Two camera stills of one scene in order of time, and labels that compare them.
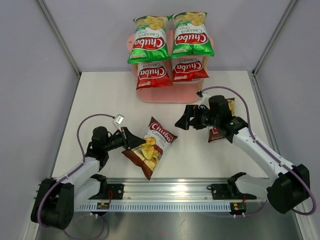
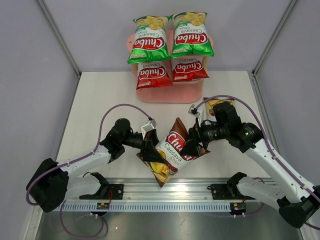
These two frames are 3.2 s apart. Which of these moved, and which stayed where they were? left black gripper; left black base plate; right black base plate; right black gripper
Moved: right black gripper; left black gripper
Stayed: left black base plate; right black base plate
